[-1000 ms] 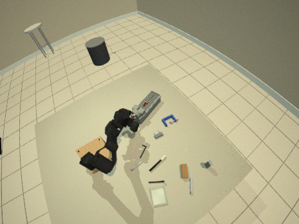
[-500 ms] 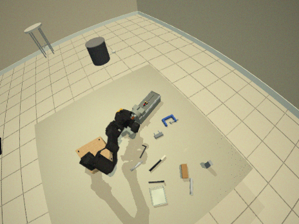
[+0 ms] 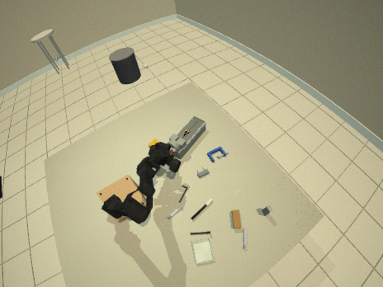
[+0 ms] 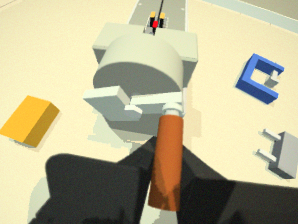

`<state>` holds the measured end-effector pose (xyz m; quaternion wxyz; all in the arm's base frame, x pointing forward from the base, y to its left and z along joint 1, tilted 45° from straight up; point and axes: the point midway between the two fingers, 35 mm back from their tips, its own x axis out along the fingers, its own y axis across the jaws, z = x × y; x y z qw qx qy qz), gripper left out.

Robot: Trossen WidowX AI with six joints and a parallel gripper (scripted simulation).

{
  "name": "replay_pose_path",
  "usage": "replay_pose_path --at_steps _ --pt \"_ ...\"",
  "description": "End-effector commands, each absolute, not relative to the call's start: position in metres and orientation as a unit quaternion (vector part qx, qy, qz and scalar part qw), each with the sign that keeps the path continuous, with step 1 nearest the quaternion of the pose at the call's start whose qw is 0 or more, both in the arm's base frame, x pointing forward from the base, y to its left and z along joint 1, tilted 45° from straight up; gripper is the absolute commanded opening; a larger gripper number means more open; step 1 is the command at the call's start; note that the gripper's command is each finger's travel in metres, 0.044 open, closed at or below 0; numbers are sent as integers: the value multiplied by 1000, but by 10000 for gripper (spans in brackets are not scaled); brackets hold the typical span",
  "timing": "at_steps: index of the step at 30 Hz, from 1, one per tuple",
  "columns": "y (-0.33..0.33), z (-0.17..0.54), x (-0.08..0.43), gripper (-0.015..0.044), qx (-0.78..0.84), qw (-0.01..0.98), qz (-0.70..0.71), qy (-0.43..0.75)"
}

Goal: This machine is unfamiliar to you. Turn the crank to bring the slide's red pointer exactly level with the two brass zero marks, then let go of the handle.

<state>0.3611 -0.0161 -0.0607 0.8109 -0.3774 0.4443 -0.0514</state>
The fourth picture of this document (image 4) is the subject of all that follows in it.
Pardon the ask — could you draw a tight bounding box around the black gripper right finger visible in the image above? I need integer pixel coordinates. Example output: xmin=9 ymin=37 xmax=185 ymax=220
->
xmin=176 ymin=145 xmax=298 ymax=224

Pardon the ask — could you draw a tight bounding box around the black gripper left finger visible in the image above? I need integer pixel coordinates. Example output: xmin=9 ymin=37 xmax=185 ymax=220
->
xmin=44 ymin=136 xmax=157 ymax=224

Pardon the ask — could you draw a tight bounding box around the blue c-shaped block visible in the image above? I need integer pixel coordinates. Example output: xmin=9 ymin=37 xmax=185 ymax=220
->
xmin=235 ymin=53 xmax=285 ymax=104

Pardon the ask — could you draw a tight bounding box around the yellow rectangular block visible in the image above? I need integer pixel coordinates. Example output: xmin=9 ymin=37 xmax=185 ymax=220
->
xmin=0 ymin=95 xmax=61 ymax=147

